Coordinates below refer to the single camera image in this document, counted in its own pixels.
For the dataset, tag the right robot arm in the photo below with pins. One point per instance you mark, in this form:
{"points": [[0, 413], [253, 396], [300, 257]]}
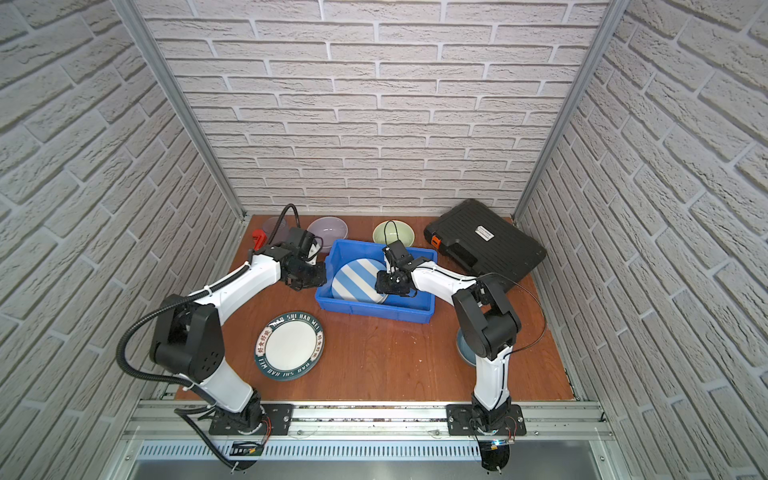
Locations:
{"points": [[487, 320]]}

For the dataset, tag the lavender bowl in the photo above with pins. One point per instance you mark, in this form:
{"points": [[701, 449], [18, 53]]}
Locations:
{"points": [[329, 229]]}

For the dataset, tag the grey blue bowl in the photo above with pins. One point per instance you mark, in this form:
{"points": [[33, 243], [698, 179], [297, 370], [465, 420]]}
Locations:
{"points": [[464, 350]]}

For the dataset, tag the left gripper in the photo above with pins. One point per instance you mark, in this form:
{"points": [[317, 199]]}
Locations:
{"points": [[308, 279]]}

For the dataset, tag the black tool case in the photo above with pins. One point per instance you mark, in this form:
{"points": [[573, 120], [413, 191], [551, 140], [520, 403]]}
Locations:
{"points": [[482, 242]]}

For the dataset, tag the green rimmed white plate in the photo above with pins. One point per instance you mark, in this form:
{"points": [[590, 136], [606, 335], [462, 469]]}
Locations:
{"points": [[289, 346]]}

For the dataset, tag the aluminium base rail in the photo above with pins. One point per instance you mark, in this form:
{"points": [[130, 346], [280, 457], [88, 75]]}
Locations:
{"points": [[350, 431]]}

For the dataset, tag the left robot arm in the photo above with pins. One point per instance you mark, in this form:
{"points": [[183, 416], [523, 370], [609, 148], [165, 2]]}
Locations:
{"points": [[188, 339]]}

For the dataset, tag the light green bowl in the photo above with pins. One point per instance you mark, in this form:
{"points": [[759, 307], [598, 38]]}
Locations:
{"points": [[389, 231]]}

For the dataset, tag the red pipe wrench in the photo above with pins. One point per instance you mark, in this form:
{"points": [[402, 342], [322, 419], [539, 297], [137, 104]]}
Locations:
{"points": [[259, 238]]}

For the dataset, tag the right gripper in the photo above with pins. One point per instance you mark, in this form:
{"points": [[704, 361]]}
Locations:
{"points": [[382, 286]]}

